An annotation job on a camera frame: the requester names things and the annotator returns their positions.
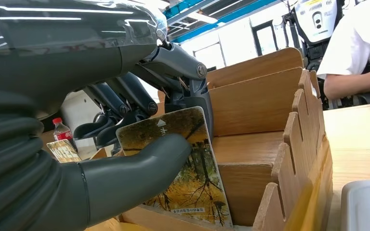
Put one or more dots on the red label cola bottle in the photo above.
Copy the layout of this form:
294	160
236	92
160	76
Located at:
62	134

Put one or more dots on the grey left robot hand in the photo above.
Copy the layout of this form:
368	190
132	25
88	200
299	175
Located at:
60	54

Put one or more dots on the grey card reader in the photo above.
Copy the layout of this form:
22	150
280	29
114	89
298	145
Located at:
367	207

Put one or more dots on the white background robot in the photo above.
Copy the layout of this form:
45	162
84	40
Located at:
316	19

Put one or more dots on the ceiling light panel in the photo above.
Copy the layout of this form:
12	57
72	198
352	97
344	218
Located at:
204	18

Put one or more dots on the person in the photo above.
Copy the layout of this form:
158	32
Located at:
357	41

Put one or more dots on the black framed door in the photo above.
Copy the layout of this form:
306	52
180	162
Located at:
254	38

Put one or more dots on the yellow tree print key card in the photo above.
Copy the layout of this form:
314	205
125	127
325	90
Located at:
63	151
201	185

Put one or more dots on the wooden card holder box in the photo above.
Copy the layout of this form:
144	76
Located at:
252	105

